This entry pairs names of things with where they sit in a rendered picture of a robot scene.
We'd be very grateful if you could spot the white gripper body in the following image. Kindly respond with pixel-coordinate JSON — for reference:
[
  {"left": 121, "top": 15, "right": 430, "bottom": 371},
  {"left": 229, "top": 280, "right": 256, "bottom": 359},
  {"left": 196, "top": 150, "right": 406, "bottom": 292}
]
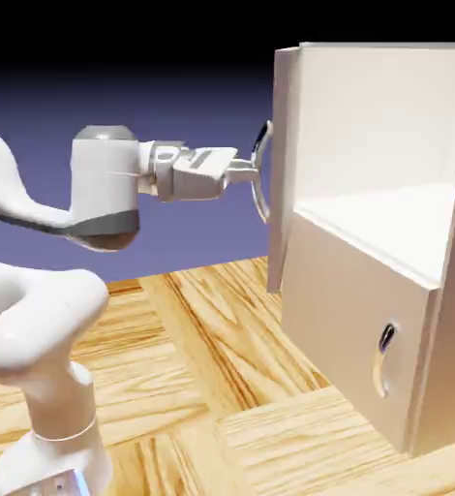
[{"left": 171, "top": 145, "right": 239, "bottom": 201}]

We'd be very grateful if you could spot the curved silver door handle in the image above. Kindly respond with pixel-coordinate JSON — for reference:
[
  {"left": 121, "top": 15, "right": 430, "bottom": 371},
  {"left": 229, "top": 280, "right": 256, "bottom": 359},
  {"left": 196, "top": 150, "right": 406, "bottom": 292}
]
[
  {"left": 372, "top": 320, "right": 400, "bottom": 399},
  {"left": 249, "top": 119, "right": 274, "bottom": 225}
]

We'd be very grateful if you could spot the white cabinet door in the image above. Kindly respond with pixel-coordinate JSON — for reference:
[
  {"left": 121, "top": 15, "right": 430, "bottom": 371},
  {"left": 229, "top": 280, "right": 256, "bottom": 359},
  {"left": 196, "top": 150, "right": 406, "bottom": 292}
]
[
  {"left": 266, "top": 46, "right": 301, "bottom": 295},
  {"left": 280, "top": 210, "right": 441, "bottom": 454}
]

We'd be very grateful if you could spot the white cabinet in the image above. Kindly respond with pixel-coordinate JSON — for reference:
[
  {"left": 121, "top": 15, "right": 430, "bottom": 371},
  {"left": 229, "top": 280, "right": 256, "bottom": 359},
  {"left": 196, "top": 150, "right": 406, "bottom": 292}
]
[{"left": 280, "top": 41, "right": 455, "bottom": 457}]

